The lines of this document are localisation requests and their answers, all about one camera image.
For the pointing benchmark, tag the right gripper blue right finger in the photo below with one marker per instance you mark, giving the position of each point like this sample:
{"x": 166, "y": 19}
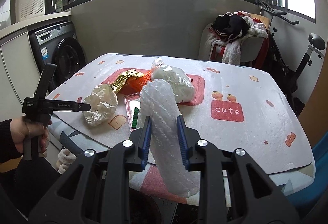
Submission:
{"x": 188, "y": 138}

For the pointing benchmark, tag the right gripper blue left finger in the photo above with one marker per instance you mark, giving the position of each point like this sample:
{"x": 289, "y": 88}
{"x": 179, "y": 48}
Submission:
{"x": 141, "y": 138}

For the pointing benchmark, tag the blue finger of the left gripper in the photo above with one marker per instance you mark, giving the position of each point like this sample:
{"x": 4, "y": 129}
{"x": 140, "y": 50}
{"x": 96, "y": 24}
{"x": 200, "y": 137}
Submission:
{"x": 66, "y": 106}

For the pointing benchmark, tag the green and clear plastic wrapper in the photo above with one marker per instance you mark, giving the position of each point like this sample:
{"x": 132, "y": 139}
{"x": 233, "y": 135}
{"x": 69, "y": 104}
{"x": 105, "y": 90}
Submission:
{"x": 135, "y": 118}

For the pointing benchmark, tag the silver foil bag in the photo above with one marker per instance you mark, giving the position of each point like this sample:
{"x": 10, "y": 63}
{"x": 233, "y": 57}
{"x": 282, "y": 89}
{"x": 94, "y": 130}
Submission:
{"x": 103, "y": 102}

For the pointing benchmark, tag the white bubble wrap roll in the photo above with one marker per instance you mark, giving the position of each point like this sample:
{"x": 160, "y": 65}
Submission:
{"x": 157, "y": 101}

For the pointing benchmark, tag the clear plastic tray red label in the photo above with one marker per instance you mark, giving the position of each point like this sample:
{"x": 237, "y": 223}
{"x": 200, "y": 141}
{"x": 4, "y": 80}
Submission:
{"x": 131, "y": 101}

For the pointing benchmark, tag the clear bag with white filling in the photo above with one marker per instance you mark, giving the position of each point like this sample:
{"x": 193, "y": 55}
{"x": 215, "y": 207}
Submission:
{"x": 180, "y": 83}

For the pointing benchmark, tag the gold foil snack wrapper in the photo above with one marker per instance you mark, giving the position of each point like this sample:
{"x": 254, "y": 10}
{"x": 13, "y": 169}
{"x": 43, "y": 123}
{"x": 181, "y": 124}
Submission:
{"x": 123, "y": 78}

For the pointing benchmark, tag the orange foam fruit net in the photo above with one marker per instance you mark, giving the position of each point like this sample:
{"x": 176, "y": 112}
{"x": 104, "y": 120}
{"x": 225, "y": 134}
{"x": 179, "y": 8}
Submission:
{"x": 135, "y": 85}

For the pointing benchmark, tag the person's left hand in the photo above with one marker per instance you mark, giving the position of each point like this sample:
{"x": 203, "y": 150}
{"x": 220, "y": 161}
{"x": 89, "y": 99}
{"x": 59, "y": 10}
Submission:
{"x": 21, "y": 128}

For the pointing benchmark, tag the white cabinet with countertop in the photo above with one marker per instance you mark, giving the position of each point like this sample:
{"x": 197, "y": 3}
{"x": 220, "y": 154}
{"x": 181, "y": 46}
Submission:
{"x": 19, "y": 72}

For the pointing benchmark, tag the person's left black sleeve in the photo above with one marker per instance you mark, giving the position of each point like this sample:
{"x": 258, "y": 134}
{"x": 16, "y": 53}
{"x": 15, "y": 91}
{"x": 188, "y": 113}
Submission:
{"x": 7, "y": 146}

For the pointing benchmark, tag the pink fluffy slippers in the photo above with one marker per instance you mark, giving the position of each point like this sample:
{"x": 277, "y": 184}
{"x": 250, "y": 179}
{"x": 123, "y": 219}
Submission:
{"x": 65, "y": 159}

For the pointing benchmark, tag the dark grey washing machine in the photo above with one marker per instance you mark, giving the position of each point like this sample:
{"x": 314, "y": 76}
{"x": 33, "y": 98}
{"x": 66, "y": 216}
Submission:
{"x": 57, "y": 44}

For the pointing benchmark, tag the white cartoon print blanket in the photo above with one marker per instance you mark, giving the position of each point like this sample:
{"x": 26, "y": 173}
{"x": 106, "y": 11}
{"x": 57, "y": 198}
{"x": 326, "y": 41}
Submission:
{"x": 234, "y": 107}

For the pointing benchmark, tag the green detergent bottle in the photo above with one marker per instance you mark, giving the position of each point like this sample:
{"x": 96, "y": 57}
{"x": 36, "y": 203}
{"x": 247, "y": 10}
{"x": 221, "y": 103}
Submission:
{"x": 59, "y": 6}

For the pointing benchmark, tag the white perforated laundry basket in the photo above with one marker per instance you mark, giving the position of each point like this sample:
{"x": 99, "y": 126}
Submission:
{"x": 26, "y": 9}

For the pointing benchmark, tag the white chair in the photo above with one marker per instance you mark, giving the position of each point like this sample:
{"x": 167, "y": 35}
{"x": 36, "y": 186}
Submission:
{"x": 212, "y": 48}

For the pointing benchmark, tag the pile of clothes on chair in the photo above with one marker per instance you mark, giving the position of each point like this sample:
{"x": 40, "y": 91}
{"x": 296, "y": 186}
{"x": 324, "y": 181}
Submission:
{"x": 229, "y": 28}

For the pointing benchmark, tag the black exercise bike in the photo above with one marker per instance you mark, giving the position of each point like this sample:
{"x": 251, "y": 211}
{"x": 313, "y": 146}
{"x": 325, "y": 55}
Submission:
{"x": 296, "y": 52}

